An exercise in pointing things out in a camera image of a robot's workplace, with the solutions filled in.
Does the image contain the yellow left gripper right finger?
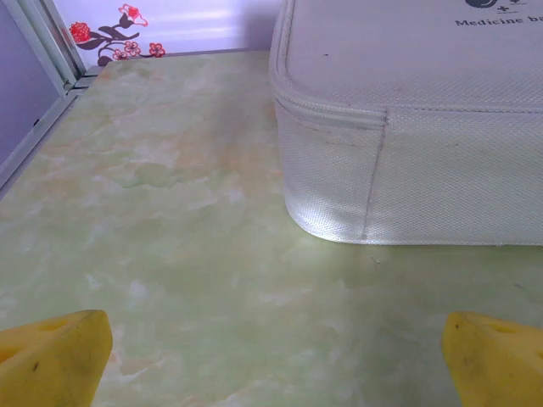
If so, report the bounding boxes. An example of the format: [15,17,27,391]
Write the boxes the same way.
[441,311,543,407]

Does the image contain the white plastic lidded container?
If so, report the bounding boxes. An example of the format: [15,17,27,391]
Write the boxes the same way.
[268,0,543,248]

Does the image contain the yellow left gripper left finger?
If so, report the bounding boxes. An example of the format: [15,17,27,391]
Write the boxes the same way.
[0,309,114,407]

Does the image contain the aluminium enclosure frame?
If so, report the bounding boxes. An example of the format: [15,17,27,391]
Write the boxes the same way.
[0,0,91,188]

